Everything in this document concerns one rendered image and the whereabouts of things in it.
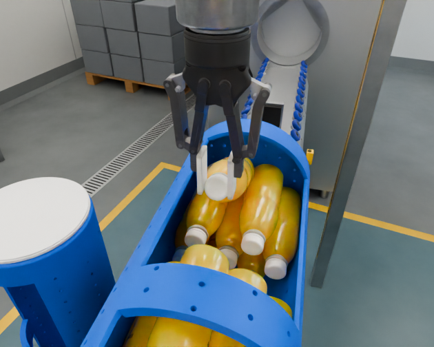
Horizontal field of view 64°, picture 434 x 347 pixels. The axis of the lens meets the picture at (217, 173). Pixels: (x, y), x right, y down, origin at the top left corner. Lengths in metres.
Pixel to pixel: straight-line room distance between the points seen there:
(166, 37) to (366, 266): 2.65
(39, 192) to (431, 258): 2.07
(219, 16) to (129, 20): 3.45
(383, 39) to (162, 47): 2.69
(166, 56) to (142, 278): 3.31
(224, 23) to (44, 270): 0.63
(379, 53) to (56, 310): 1.17
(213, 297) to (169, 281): 0.06
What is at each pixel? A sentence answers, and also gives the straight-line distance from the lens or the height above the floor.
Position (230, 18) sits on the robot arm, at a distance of 0.37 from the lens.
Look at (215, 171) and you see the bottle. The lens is 0.55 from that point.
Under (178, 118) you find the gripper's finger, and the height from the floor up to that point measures 1.37.
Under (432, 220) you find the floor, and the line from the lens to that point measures 2.66.
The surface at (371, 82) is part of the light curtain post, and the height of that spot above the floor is 1.13.
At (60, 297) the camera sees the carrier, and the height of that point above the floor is 0.89.
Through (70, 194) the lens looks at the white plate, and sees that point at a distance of 0.92.
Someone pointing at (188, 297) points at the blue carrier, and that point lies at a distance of 0.42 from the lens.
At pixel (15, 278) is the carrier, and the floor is 0.99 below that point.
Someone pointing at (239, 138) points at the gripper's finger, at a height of 1.35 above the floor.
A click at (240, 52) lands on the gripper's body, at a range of 0.40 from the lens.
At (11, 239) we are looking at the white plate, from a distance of 0.85.
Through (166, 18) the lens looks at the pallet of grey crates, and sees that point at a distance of 3.56.
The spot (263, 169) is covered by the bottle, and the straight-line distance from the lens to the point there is 0.73.
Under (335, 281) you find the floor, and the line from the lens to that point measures 2.06.
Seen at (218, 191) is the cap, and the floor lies 1.25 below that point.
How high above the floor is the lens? 1.58
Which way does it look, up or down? 36 degrees down
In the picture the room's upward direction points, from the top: straight up
